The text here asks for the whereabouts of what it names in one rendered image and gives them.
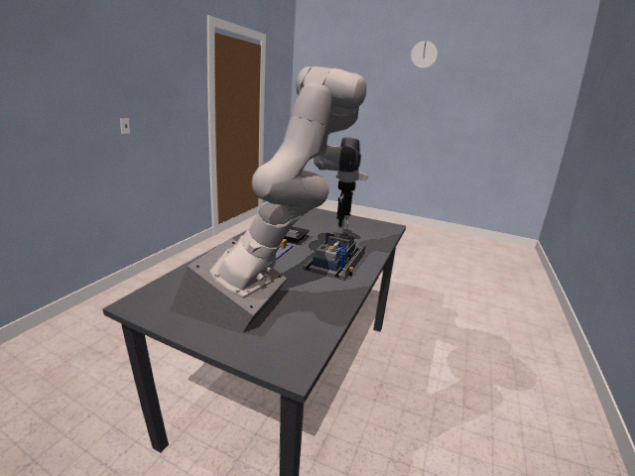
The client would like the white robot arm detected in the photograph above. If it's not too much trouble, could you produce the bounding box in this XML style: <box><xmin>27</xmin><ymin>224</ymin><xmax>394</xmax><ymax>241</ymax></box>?
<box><xmin>209</xmin><ymin>66</ymin><xmax>368</xmax><ymax>298</ymax></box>

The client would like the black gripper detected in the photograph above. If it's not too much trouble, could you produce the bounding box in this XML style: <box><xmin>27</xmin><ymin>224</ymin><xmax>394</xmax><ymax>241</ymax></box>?
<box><xmin>336</xmin><ymin>181</ymin><xmax>356</xmax><ymax>234</ymax></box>

